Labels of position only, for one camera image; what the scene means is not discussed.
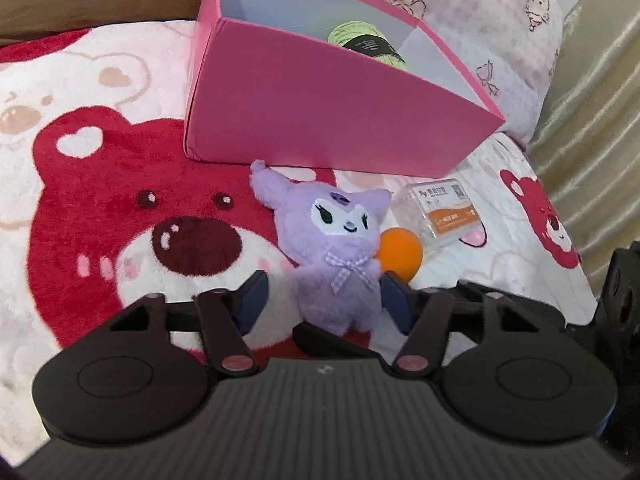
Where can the purple plush toy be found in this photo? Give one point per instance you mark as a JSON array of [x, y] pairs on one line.
[[330, 240]]

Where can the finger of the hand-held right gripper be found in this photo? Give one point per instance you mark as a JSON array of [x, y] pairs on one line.
[[312, 340], [530, 307]]

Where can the pink floral checked pillow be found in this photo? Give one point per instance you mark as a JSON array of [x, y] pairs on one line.
[[475, 10]]

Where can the green yarn ball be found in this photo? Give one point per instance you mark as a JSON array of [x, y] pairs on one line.
[[345, 35]]

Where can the clear box with orange label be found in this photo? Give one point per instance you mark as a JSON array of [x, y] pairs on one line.
[[440, 220]]

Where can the red bear printed blanket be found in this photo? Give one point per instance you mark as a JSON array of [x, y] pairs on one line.
[[100, 185]]

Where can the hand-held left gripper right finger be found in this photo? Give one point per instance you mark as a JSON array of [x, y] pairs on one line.
[[396, 302]]

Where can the pink cardboard box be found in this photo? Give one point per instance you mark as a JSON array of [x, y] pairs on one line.
[[300, 100]]

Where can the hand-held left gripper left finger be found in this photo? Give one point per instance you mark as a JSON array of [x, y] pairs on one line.
[[251, 302]]

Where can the beige satin sheet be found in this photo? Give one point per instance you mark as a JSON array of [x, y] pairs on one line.
[[590, 135]]

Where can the orange ball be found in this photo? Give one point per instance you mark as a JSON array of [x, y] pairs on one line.
[[402, 255]]

